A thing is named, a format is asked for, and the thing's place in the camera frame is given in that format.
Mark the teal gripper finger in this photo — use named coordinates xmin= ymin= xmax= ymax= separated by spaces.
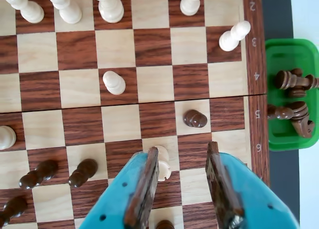
xmin=205 ymin=141 xmax=301 ymax=229
xmin=79 ymin=146 xmax=160 ymax=229

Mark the small dark wooden chess piece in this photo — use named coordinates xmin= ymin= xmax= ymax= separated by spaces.
xmin=288 ymin=88 xmax=308 ymax=98

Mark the wooden folding chessboard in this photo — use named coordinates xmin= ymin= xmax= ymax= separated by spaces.
xmin=0 ymin=0 xmax=271 ymax=229

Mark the dark wooden knight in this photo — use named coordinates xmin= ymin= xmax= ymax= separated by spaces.
xmin=289 ymin=101 xmax=315 ymax=139

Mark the dark wooden pawn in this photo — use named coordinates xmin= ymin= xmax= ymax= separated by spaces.
xmin=0 ymin=195 xmax=28 ymax=227
xmin=19 ymin=160 xmax=59 ymax=190
xmin=267 ymin=103 xmax=295 ymax=121
xmin=68 ymin=158 xmax=99 ymax=189
xmin=183 ymin=109 xmax=208 ymax=129

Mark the dark grey mat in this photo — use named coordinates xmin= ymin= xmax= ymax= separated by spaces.
xmin=260 ymin=0 xmax=301 ymax=229

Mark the dark wooden bishop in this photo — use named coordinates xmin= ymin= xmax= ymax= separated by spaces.
xmin=156 ymin=220 xmax=175 ymax=229

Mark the green plastic tray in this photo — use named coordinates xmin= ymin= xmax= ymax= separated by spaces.
xmin=264 ymin=38 xmax=319 ymax=152

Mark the light wooden queen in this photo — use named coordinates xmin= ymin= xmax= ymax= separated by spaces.
xmin=0 ymin=125 xmax=17 ymax=151

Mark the light wooden pawn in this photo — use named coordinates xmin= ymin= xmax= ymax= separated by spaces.
xmin=3 ymin=0 xmax=45 ymax=24
xmin=218 ymin=20 xmax=251 ymax=52
xmin=179 ymin=0 xmax=205 ymax=16
xmin=102 ymin=70 xmax=126 ymax=95
xmin=47 ymin=0 xmax=83 ymax=24

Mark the dark wooden lying chess piece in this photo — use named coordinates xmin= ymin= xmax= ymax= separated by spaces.
xmin=275 ymin=68 xmax=319 ymax=91

